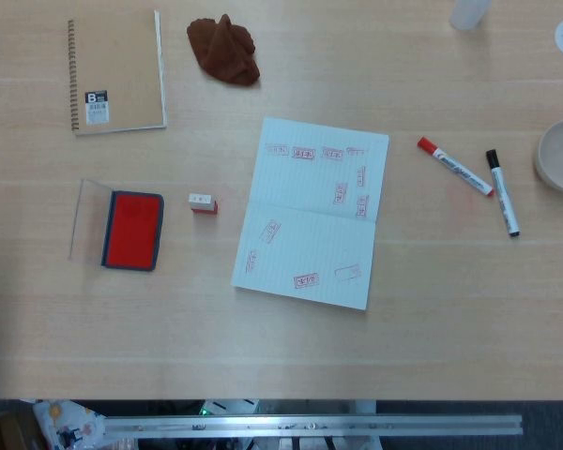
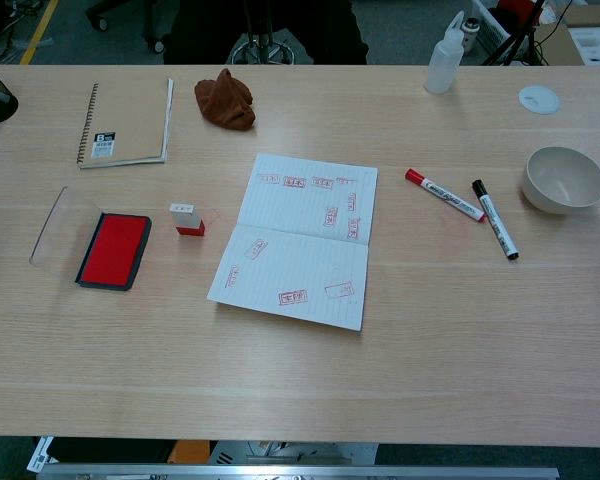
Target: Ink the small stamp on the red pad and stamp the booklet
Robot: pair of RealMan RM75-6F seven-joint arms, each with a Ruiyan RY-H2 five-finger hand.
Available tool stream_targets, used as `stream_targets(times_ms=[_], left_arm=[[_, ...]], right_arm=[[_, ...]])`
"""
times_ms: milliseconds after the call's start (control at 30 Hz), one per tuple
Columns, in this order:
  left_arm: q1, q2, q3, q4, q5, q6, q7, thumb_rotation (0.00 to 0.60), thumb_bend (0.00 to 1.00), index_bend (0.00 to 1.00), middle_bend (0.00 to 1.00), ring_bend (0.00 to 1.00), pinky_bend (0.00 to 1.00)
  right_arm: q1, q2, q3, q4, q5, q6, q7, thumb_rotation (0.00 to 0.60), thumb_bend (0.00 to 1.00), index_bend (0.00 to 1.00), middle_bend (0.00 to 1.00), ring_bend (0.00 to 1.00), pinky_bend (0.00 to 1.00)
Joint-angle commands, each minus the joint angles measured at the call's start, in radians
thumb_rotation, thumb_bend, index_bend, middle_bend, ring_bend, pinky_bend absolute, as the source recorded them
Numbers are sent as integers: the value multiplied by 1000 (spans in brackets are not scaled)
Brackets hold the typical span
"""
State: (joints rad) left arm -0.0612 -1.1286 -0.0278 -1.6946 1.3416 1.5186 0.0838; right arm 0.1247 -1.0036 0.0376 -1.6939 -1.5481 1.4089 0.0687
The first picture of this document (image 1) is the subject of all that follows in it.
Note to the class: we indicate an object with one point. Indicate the small red white stamp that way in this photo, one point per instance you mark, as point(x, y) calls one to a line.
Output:
point(202, 202)

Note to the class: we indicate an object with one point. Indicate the open white lined notebook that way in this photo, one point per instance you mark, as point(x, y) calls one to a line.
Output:
point(309, 225)

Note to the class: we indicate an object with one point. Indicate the brown kraft spiral notebook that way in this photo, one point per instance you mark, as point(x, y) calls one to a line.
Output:
point(117, 70)

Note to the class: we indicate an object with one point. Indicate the red ink pad clear lid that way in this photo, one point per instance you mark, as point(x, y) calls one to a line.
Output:
point(131, 229)

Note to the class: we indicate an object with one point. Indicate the red cap whiteboard marker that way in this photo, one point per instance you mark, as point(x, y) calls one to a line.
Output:
point(455, 168)

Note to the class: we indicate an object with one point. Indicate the crumpled brown cloth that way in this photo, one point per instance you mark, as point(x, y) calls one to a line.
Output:
point(225, 51)

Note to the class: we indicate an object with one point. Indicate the white base unit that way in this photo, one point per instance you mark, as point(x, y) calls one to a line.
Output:
point(230, 407)

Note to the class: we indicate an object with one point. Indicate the black cap whiteboard marker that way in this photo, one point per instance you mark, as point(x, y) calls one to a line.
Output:
point(502, 192)

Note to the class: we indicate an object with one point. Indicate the translucent squeeze bottle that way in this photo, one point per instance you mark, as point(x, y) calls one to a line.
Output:
point(469, 14)

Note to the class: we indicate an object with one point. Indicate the beige bowl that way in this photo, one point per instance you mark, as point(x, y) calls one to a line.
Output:
point(560, 159)

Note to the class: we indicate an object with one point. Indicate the white printed paper sheet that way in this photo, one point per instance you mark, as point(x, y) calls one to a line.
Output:
point(65, 422)

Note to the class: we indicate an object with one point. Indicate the aluminium profile rail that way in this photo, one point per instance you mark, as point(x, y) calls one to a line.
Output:
point(309, 424)

